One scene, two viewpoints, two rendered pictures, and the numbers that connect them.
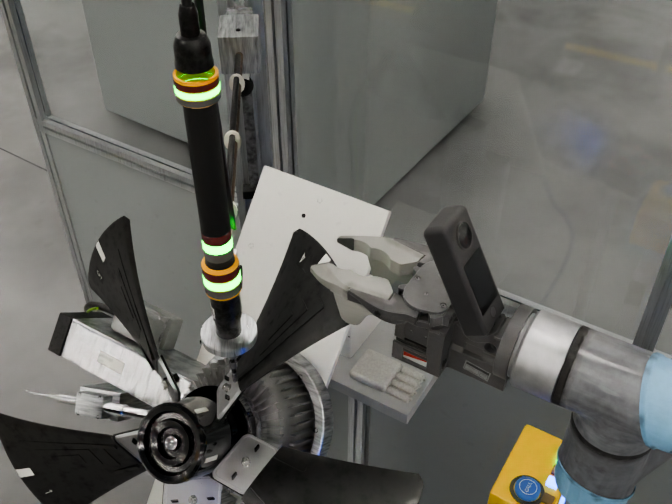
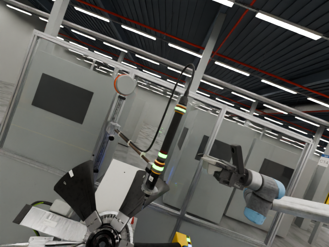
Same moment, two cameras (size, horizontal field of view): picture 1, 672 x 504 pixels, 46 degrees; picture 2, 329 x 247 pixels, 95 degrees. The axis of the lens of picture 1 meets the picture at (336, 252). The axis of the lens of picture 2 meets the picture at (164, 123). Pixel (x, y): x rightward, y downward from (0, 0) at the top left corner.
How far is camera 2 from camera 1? 69 cm
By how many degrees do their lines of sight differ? 50
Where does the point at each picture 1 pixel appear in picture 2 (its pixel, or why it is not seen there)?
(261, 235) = (110, 177)
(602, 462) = (268, 205)
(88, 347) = (38, 217)
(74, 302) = not seen: outside the picture
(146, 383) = (67, 230)
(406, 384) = not seen: hidden behind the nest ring
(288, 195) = (120, 166)
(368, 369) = not seen: hidden behind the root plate
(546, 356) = (258, 176)
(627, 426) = (275, 191)
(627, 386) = (273, 182)
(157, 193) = (40, 176)
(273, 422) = (123, 236)
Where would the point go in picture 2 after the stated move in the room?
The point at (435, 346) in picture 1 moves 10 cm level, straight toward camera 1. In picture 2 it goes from (233, 177) to (257, 192)
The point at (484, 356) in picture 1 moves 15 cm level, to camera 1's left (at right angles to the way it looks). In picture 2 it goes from (239, 181) to (217, 178)
